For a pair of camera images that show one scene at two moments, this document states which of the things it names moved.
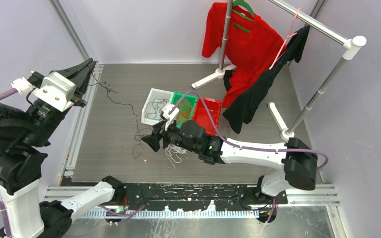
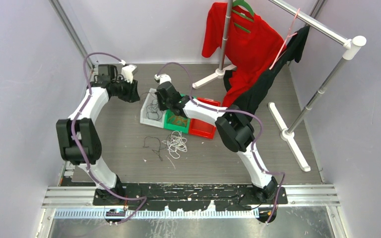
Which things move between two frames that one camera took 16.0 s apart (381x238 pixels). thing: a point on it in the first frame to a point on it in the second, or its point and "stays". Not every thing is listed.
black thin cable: [153, 108] stays
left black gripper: [80, 73] to [132, 95]
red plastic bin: [203, 117] stays
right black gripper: [153, 140] to [161, 106]
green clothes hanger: [242, 3] stays
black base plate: [199, 196] stays
